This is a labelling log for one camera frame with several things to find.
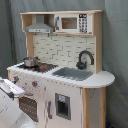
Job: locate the small metal pot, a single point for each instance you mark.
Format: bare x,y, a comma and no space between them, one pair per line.
31,61

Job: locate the white toy microwave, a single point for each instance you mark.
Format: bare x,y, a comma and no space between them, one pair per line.
73,23

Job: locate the grey cabinet door handle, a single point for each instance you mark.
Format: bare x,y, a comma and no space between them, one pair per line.
48,110

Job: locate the right red stove knob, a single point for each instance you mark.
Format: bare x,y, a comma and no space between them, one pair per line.
34,83

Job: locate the grey range hood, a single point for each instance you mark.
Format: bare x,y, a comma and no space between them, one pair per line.
39,26

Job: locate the grey toy sink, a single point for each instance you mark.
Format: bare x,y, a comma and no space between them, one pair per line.
73,74

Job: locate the black toy faucet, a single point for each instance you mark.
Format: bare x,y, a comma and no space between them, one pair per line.
82,63

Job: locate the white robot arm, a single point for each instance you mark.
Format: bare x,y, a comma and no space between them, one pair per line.
11,116

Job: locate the wooden toy kitchen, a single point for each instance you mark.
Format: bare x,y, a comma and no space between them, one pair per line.
67,89

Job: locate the black toy stovetop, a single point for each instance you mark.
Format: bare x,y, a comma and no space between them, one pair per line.
41,67

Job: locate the grey ice dispenser panel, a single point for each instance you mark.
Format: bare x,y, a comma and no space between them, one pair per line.
63,108

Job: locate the toy oven door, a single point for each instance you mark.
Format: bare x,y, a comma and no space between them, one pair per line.
28,104

